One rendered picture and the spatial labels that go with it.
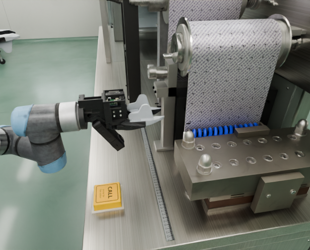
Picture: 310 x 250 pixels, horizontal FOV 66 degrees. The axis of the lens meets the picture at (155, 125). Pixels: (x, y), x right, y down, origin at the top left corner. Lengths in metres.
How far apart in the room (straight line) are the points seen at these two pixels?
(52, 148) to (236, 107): 0.51
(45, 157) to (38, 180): 1.50
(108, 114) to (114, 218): 0.26
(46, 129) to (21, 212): 1.42
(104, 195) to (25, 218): 1.32
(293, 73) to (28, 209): 1.80
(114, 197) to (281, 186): 0.41
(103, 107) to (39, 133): 0.16
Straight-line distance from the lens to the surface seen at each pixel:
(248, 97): 0.72
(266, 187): 0.62
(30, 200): 2.05
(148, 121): 0.60
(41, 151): 0.66
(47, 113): 0.61
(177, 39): 0.62
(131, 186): 0.71
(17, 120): 0.63
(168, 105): 0.73
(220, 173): 0.58
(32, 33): 6.47
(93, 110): 0.61
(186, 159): 0.59
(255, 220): 0.68
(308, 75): 0.77
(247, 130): 0.71
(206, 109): 0.68
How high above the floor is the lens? 1.42
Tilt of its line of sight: 33 degrees down
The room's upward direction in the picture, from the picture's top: straight up
